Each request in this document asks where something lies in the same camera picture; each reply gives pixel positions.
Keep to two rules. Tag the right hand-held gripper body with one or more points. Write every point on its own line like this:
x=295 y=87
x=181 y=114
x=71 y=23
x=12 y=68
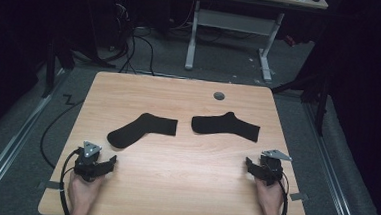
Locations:
x=271 y=169

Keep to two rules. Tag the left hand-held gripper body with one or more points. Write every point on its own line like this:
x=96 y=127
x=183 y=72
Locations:
x=86 y=163

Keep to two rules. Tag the black sock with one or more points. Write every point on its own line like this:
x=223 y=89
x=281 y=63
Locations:
x=224 y=125
x=137 y=131

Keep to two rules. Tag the person's right hand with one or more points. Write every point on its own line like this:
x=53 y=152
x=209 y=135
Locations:
x=271 y=201

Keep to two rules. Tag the person's left hand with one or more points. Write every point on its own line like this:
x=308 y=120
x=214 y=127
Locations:
x=81 y=194

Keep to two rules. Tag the grey tape piece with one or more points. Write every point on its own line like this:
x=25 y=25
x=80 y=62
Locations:
x=299 y=196
x=51 y=185

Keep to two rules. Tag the black stand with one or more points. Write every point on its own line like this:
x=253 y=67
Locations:
x=321 y=105
x=49 y=75

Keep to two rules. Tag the small red object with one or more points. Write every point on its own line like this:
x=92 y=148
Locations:
x=289 y=40

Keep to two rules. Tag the white-legged wooden desk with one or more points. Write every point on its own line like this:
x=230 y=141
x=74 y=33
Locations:
x=233 y=23

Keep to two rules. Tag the metal floor rail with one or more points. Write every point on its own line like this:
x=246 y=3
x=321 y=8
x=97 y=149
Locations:
x=334 y=176
x=12 y=150

